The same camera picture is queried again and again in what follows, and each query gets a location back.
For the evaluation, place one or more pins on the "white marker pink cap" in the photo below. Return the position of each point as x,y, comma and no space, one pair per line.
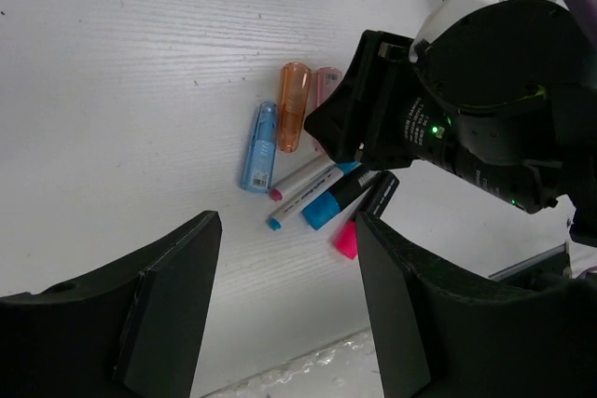
299,177

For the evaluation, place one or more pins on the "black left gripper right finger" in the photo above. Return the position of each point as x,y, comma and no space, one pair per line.
443,331

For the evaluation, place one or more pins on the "blue correction tape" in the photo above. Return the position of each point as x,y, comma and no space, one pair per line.
259,163

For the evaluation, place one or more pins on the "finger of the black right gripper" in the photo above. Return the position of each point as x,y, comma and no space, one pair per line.
340,124

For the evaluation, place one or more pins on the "aluminium rail right side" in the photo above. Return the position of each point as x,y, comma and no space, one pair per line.
555,260

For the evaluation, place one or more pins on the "black highlighter blue cap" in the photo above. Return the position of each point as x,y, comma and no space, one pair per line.
339,196

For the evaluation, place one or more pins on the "black highlighter pink cap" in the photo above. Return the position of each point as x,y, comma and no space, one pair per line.
374,202

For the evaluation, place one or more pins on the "orange correction tape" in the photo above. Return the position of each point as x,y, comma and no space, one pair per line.
294,94

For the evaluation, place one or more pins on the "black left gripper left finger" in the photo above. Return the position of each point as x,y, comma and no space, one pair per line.
132,328

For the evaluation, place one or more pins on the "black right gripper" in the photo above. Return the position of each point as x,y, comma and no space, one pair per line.
504,99

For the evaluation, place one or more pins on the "pink correction tape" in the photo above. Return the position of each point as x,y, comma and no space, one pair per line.
326,81

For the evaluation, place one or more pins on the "white marker blue cap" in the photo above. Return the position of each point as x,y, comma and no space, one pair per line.
306,194

